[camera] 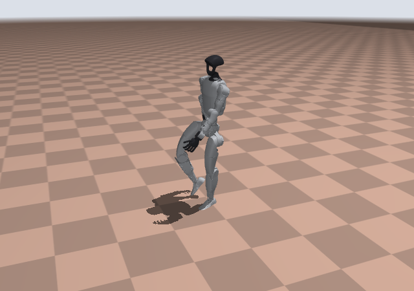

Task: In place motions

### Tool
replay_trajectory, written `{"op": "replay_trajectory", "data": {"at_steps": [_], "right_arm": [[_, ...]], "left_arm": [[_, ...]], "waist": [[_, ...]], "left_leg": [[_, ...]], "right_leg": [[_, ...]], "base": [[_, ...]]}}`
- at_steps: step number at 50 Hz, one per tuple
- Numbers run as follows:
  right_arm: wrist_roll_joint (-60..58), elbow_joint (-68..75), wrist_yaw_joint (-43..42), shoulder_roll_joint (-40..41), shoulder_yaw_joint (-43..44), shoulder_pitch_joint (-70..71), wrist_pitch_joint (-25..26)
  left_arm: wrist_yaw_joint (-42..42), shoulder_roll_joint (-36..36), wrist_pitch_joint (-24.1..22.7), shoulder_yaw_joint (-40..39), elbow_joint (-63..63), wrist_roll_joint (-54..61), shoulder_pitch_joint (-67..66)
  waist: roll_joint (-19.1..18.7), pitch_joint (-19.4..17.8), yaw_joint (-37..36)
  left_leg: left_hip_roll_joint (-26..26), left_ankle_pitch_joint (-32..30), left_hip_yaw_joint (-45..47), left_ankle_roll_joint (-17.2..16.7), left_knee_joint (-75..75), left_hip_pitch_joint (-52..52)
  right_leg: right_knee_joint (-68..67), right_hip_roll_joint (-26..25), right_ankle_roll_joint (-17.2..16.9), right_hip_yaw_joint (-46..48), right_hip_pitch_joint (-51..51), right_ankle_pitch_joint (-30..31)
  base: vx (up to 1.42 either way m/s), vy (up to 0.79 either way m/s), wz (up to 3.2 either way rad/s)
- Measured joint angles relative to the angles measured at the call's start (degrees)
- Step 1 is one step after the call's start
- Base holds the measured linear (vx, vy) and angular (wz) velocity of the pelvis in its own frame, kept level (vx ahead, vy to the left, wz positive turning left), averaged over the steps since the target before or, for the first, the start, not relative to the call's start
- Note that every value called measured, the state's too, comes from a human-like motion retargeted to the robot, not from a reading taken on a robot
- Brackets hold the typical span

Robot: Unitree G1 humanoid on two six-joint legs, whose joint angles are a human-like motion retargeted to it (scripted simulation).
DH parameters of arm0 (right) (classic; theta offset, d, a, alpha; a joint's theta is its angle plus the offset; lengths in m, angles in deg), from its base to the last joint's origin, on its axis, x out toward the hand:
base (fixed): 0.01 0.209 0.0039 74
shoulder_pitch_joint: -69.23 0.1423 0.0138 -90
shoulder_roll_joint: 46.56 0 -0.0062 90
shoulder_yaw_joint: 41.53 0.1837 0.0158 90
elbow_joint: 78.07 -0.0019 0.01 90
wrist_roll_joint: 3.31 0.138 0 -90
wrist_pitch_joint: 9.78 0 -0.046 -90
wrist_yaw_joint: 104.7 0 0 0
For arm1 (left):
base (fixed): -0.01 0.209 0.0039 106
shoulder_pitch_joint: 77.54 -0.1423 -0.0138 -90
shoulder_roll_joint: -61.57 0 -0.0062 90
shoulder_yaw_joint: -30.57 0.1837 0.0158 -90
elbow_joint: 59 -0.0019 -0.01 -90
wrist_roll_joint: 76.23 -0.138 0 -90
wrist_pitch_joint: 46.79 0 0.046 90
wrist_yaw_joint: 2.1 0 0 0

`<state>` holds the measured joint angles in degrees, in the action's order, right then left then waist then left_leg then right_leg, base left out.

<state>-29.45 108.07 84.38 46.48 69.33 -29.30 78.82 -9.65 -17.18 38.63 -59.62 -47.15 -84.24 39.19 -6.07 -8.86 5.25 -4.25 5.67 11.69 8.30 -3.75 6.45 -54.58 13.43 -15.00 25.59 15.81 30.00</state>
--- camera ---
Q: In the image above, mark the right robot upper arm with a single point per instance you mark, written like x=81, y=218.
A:
x=200, y=81

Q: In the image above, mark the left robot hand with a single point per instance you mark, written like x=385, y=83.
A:
x=193, y=143

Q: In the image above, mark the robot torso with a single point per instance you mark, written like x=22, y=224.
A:
x=209, y=95

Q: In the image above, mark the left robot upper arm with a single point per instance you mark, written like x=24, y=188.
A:
x=222, y=93

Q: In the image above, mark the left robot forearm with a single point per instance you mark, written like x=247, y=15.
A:
x=207, y=124

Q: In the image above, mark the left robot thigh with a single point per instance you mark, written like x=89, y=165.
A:
x=211, y=152

